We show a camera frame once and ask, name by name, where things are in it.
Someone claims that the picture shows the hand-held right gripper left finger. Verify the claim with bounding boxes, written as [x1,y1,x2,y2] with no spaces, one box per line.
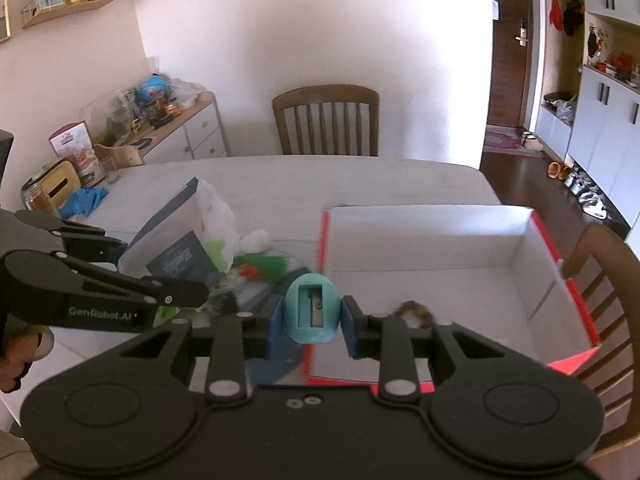
[111,295,287,405]

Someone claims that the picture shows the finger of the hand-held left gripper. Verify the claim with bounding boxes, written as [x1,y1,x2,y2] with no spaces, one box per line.
[14,209,130,265]
[0,249,211,333]

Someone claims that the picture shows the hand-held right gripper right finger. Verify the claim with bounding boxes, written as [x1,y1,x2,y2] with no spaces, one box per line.
[340,296,507,405]

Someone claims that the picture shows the teal pencil sharpener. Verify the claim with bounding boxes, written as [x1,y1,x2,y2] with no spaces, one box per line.
[282,274,344,345]

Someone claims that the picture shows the green plastic packet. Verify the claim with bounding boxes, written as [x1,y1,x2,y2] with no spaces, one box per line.
[235,252,294,281]

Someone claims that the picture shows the red and white cardboard box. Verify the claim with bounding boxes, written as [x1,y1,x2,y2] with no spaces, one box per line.
[302,204,602,395]

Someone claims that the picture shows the person's left hand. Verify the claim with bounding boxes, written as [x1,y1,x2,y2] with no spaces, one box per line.
[0,327,55,395]

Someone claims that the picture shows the glass jar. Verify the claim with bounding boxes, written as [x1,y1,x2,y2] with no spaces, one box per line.
[22,180,62,217]

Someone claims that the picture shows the blue cloth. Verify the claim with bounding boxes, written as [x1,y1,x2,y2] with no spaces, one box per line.
[62,186,110,219]

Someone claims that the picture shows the yellow tissue box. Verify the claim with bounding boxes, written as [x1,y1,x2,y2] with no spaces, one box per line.
[22,159,84,209]

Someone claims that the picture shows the dark blue booklet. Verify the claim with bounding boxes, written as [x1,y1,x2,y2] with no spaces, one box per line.
[146,231,222,281]

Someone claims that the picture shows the wooden holder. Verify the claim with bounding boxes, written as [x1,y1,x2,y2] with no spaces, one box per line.
[94,142,146,168]

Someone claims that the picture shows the white crumpled tissue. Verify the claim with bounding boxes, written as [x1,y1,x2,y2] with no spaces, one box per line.
[239,229,274,252]

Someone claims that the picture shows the red and white snack box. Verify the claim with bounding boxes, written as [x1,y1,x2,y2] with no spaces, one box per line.
[48,120,107,187]

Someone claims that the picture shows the clear plastic bag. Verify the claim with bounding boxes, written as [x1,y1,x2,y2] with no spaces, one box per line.
[117,177,242,283]

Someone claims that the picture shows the clear plastic storage box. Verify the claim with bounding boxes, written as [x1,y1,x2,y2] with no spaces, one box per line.
[80,87,147,147]

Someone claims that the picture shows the white and wood sideboard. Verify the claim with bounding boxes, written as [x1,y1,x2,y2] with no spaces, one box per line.
[92,91,231,166]

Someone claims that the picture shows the blue toy helmet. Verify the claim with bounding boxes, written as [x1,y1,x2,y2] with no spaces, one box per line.
[137,74,169,104]

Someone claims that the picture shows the white plastic bags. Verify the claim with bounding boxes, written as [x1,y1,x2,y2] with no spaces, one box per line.
[169,79,207,109]

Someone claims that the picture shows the wooden slat-back chair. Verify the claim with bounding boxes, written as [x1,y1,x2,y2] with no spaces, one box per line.
[560,223,640,461]
[272,84,381,157]

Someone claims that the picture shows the patterned door rug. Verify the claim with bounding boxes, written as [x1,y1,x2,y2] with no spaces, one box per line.
[482,127,547,159]

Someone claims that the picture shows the row of shoes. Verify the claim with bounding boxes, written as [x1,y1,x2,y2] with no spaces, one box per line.
[565,162,614,221]

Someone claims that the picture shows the dark wooden door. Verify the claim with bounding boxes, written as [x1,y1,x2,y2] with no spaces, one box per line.
[487,0,534,129]

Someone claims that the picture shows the tall white cabinet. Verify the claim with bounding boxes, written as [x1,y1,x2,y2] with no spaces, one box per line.
[530,0,640,246]

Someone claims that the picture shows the black hanging bag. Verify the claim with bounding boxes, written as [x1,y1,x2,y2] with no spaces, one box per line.
[562,0,586,37]

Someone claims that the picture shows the brown fuzzy hair tie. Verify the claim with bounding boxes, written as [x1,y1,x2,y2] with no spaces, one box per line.
[395,301,437,329]

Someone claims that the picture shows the wooden wall shelf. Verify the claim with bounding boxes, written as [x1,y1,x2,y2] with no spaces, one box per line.
[20,0,117,30]

